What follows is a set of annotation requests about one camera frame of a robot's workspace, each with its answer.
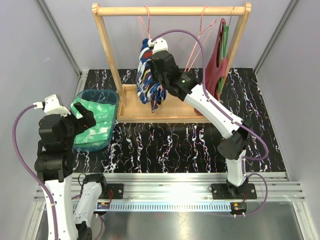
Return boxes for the green tie-dye trousers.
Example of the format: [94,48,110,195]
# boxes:
[71,96,117,147]

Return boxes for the blue patterned trousers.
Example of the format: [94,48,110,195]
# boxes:
[135,38,167,113]

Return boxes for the pink wire hanger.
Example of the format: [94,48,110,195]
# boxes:
[137,5,152,40]
[184,5,217,72]

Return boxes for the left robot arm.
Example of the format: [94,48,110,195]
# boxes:
[34,102,109,240]

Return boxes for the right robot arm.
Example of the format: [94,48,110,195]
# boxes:
[149,50,257,200]

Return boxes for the green hanger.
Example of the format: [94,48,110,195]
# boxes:
[218,22,229,94]

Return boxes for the blue transparent plastic bin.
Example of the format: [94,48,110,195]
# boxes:
[73,89,119,152]

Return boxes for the wooden clothes rack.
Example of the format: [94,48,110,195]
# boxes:
[92,2,252,123]

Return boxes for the maroon tank top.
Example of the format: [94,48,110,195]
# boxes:
[205,18,228,101]

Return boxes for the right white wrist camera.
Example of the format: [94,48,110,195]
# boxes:
[147,37,169,54]

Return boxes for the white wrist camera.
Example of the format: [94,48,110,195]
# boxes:
[33,94,71,117]
[147,37,169,54]

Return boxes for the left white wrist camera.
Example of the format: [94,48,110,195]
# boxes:
[33,94,71,117]

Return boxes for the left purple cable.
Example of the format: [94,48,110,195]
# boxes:
[11,104,61,240]

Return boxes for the purple cable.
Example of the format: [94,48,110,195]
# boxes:
[11,104,61,240]
[151,29,270,208]

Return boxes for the aluminium mounting rail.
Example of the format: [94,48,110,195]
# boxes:
[33,171,306,212]

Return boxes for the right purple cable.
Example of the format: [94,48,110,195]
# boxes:
[151,29,270,208]

